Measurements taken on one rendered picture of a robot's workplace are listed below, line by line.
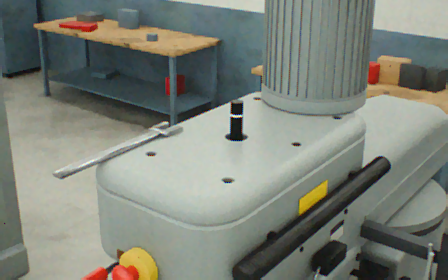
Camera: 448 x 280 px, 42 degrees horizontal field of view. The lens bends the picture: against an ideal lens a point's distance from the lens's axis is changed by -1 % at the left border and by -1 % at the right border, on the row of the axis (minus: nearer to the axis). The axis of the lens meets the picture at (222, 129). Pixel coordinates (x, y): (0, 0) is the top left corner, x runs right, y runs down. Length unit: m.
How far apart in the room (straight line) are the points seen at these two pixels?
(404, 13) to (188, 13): 2.42
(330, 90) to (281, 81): 0.09
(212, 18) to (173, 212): 5.64
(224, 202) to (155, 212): 0.10
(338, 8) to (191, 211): 0.45
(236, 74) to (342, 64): 5.28
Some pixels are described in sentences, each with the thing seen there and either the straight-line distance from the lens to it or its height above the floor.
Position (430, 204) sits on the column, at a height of 1.56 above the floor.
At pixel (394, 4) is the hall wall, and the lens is 5.34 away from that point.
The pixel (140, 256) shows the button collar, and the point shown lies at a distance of 0.84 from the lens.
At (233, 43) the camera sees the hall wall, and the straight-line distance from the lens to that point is 6.25.
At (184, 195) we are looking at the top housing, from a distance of 0.78.
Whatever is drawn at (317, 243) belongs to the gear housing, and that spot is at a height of 1.70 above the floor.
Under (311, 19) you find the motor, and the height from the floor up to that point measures 2.06.
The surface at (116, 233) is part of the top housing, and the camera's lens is 0.89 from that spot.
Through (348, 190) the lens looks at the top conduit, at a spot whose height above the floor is 1.80.
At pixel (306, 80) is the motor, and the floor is 1.95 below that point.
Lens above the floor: 2.25
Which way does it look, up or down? 21 degrees down
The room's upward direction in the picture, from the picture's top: straight up
